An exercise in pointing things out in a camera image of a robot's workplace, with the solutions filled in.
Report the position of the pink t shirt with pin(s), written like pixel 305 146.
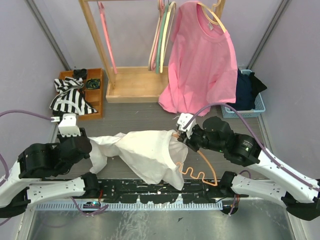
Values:
pixel 202 67

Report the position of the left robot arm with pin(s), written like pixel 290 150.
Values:
pixel 21 186

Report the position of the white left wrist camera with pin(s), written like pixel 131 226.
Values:
pixel 67 125

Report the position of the black white striped shirt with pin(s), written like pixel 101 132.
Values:
pixel 70 98

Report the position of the green black rolled socks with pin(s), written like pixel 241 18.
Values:
pixel 93 84

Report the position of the light pink hanger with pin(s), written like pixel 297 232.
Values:
pixel 152 56

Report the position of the black garment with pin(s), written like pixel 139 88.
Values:
pixel 257 85

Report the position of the dark navy garment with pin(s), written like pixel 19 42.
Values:
pixel 245 101

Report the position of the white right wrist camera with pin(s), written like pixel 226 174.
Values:
pixel 184 123

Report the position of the yellow hanger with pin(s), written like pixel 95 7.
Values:
pixel 165 30

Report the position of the green hanger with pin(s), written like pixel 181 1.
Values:
pixel 161 40

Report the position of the white t shirt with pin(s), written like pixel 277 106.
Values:
pixel 151 154

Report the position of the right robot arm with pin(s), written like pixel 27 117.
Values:
pixel 289 188

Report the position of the blue plastic basket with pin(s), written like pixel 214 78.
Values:
pixel 259 104

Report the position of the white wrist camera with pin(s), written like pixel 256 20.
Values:
pixel 67 125
pixel 184 123

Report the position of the wooden clothes rack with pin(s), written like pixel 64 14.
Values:
pixel 131 84

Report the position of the orange wooden organizer tray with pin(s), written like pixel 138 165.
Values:
pixel 94 97

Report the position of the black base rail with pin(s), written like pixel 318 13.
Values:
pixel 135 194

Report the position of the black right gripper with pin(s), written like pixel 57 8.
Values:
pixel 184 138

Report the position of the natural wood hanger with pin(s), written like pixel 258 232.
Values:
pixel 213 13

